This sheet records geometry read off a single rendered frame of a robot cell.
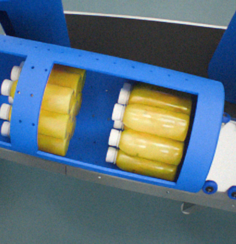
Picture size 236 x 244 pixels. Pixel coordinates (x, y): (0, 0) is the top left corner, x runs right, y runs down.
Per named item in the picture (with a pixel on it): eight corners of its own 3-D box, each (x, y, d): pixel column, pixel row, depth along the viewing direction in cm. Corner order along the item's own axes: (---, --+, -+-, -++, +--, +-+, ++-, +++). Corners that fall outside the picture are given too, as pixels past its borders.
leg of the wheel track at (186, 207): (191, 214, 222) (219, 203, 161) (179, 212, 222) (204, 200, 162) (193, 203, 224) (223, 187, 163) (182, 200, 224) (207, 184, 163)
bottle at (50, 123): (73, 110, 122) (13, 96, 123) (67, 117, 116) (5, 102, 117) (68, 135, 124) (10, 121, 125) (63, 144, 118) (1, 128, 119)
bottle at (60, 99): (72, 109, 122) (12, 95, 123) (76, 84, 119) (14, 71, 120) (66, 120, 116) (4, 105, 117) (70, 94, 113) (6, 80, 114)
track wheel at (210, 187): (219, 185, 127) (219, 181, 129) (204, 182, 127) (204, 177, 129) (215, 196, 130) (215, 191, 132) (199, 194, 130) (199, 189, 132)
